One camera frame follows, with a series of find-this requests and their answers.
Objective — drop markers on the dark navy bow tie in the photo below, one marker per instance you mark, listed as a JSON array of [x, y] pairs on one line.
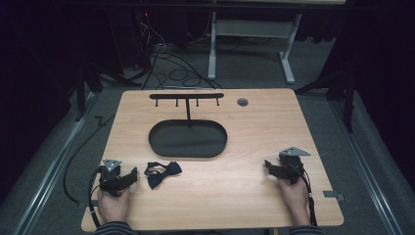
[[163, 172]]

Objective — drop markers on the person's left hand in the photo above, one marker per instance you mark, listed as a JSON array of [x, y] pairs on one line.
[[112, 207]]

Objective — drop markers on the black metal stand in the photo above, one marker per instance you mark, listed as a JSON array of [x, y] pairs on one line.
[[81, 88], [347, 98]]

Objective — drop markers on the white metal table frame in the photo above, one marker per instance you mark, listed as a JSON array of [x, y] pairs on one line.
[[251, 28]]

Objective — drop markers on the grey metal floor rail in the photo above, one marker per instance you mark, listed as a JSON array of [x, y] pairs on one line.
[[49, 176], [365, 163]]

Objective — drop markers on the person's right hand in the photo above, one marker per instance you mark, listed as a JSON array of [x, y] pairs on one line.
[[297, 202]]

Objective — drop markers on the grey tape piece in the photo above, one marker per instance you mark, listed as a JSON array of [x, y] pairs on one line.
[[332, 195]]

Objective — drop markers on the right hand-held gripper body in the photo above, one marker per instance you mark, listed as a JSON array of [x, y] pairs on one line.
[[292, 166]]

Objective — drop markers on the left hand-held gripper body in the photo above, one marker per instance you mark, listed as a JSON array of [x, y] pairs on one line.
[[109, 176]]

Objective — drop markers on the black hook stand with tray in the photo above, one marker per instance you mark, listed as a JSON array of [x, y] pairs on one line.
[[187, 138]]

